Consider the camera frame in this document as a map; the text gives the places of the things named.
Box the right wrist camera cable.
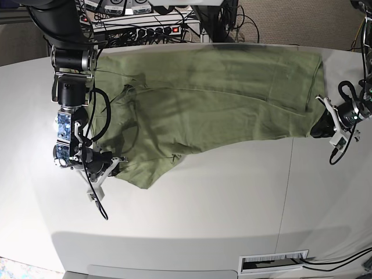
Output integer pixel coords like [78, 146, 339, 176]
[78, 88, 113, 221]

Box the black foot pedal middle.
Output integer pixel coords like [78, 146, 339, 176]
[104, 5, 124, 16]

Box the green T-shirt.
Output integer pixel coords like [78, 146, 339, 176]
[88, 45, 325, 189]

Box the white desk frame with cables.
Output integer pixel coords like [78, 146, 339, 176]
[78, 0, 262, 50]

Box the black foot pedal left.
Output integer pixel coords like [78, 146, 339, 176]
[81, 0, 100, 12]

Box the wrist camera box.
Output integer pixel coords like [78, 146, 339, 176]
[330, 133, 348, 151]
[87, 186, 105, 201]

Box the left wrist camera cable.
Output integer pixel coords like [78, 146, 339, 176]
[328, 80, 364, 166]

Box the black cable at grommet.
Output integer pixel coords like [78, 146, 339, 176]
[302, 247, 372, 271]

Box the yellow cable on floor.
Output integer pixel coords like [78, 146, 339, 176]
[350, 23, 367, 52]

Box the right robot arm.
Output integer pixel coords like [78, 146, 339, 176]
[20, 1, 125, 197]

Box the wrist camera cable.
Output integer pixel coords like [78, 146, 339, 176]
[78, 88, 113, 221]
[328, 80, 364, 166]

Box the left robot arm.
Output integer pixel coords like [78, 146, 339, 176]
[310, 1, 371, 146]

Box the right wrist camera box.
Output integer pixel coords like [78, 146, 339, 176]
[87, 186, 105, 201]

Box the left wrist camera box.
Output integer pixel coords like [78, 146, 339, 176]
[330, 133, 348, 151]

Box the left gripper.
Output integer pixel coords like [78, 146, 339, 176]
[310, 95, 362, 142]

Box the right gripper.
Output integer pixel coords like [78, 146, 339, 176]
[71, 148, 128, 189]

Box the table cable grommet slot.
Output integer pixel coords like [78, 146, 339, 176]
[238, 250, 309, 275]

